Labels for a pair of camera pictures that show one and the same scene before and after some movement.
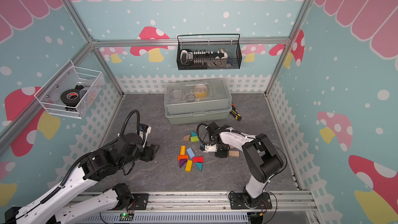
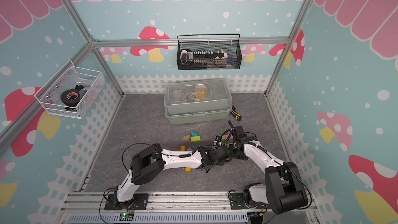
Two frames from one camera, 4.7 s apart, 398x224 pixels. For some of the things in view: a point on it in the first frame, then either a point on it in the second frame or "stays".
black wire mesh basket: (209, 52) stays
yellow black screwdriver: (237, 116) stays
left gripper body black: (146, 154) -> (218, 163)
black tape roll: (71, 97) stays
